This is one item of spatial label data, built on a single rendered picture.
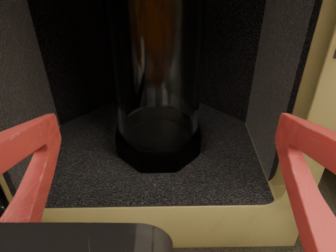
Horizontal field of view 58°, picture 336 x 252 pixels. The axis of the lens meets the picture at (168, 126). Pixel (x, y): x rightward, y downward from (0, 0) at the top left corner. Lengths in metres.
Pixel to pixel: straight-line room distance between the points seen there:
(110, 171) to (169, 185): 0.07
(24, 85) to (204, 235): 0.24
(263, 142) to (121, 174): 0.16
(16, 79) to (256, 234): 0.29
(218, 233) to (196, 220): 0.03
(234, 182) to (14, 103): 0.23
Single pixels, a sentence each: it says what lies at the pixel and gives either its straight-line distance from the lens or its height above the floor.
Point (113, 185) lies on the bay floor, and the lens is 0.33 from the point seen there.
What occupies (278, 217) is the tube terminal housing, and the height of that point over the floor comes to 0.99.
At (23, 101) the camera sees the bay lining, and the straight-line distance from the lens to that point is 0.34.
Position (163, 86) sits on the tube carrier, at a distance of 0.27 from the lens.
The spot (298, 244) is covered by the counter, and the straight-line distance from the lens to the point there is 0.40.
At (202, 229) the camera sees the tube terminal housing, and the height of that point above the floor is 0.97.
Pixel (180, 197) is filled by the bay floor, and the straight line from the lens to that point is 0.31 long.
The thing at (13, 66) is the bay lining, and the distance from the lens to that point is 0.32.
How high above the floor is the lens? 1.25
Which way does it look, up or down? 36 degrees down
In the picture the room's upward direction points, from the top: 1 degrees counter-clockwise
